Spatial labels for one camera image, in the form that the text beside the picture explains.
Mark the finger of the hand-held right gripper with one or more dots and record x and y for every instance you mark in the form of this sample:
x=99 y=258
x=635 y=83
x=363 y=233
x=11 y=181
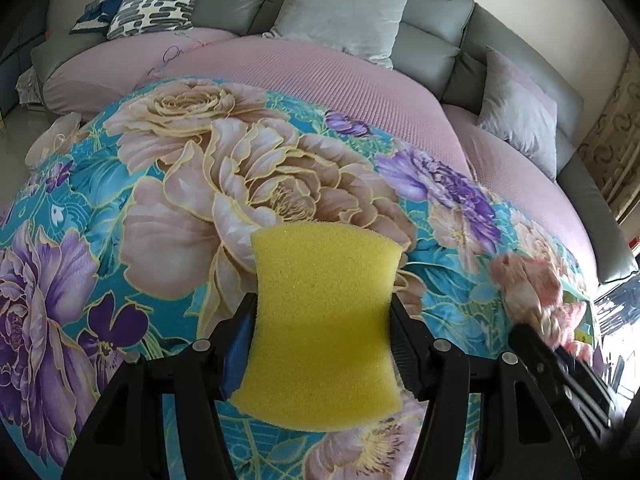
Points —
x=560 y=385
x=587 y=375

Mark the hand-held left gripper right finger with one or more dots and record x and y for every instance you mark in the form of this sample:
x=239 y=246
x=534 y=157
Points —
x=405 y=350

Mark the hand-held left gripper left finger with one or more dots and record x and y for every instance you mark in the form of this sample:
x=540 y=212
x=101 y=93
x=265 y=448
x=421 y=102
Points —
x=235 y=360

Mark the yellow sponge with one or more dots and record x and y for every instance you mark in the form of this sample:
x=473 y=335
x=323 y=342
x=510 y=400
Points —
x=320 y=330

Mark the pink checkered cloth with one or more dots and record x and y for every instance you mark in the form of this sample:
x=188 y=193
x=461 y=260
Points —
x=525 y=280

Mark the floral blanket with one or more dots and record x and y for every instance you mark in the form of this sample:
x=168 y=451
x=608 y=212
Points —
x=175 y=185

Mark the beige patterned curtain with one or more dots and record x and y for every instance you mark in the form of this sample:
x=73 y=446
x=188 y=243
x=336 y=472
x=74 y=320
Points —
x=615 y=140

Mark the grey and lilac pillow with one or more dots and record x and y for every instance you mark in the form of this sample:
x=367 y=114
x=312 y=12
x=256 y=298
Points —
x=520 y=115

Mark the pink sofa cover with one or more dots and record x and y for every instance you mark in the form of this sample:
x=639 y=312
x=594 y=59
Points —
x=310 y=70

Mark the grey sofa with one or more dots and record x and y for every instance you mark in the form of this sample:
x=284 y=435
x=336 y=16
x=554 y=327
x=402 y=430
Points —
x=435 y=55

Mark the grey patterned cloth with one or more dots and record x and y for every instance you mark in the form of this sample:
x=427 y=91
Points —
x=32 y=90

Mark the black and white patterned pillow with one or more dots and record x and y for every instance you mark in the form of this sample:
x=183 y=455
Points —
x=155 y=5

